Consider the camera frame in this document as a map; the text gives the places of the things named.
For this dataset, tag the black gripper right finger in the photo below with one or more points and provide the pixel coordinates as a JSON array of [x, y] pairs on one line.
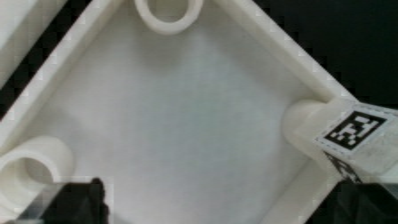
[[363, 204]]

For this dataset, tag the white table leg with tag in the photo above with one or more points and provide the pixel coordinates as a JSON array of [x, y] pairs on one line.
[[343, 132]]

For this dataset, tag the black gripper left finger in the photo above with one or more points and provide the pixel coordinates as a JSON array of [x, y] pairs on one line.
[[78, 206]]

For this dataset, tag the white square tabletop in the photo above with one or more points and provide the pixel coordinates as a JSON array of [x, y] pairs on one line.
[[151, 110]]

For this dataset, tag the white U-shaped fence wall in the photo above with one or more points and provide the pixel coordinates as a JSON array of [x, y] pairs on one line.
[[25, 17]]

